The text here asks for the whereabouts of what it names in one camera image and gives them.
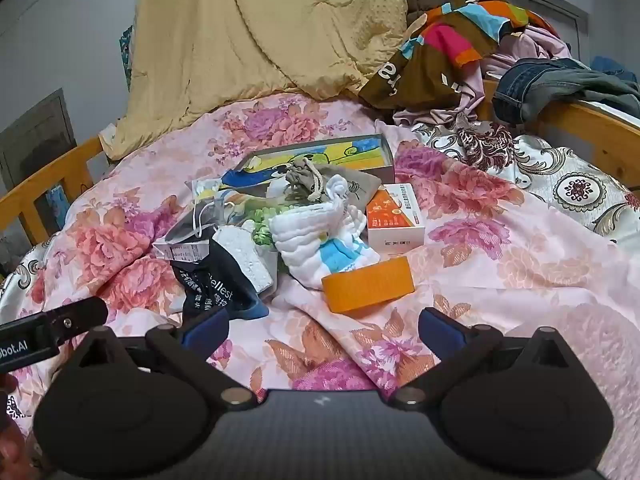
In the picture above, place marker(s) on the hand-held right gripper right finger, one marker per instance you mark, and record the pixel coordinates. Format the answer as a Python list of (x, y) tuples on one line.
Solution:
[(442, 335)]

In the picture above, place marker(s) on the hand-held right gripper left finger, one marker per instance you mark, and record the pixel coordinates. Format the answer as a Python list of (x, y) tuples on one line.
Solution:
[(206, 334)]

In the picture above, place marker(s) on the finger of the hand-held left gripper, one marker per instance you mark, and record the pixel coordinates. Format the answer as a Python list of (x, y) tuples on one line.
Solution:
[(80, 315)]

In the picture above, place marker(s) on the white textured cloth packet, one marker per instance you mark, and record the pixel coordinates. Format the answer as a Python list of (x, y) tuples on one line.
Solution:
[(245, 255)]

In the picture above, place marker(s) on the white towel with blue print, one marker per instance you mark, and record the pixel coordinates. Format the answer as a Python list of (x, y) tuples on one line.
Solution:
[(310, 230)]

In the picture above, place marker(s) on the person's left hand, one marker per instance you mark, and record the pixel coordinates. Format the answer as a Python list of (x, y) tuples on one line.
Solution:
[(12, 455)]

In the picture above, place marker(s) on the black printed bag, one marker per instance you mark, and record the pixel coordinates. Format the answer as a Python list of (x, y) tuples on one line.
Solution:
[(220, 280)]

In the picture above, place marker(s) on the pink floral bedsheet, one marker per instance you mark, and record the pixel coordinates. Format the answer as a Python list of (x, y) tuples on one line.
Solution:
[(475, 260)]

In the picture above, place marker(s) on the green printed plastic bag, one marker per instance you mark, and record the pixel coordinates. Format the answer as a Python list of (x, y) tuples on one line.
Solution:
[(260, 225)]

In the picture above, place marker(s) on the orange and white carton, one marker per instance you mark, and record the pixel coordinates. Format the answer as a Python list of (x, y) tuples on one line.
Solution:
[(395, 215)]

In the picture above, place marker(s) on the clear packet with yellow print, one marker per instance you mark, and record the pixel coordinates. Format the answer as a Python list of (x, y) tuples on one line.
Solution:
[(207, 190)]

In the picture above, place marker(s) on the ornate patterned blanket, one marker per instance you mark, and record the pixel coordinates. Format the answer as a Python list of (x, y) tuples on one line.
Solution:
[(575, 185)]

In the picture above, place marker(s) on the colourful cartoon towel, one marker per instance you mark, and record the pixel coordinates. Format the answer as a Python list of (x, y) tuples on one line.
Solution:
[(325, 152)]

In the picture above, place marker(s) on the colourful patchwork cloth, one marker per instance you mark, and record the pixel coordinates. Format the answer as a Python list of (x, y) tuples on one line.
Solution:
[(430, 70)]

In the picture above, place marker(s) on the blue jeans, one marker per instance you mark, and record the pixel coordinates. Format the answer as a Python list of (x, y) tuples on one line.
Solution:
[(540, 85)]

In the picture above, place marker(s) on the yellow dotted blanket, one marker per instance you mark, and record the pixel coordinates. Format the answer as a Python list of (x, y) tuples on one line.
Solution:
[(240, 35)]

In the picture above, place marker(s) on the pale pink garment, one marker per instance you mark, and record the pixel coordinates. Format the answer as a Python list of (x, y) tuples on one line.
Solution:
[(530, 45)]

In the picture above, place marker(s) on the wooden bed frame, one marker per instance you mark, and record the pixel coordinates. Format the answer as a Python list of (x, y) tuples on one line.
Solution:
[(50, 170)]

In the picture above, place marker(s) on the blue wall poster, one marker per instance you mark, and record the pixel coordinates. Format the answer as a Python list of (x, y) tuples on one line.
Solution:
[(126, 55)]

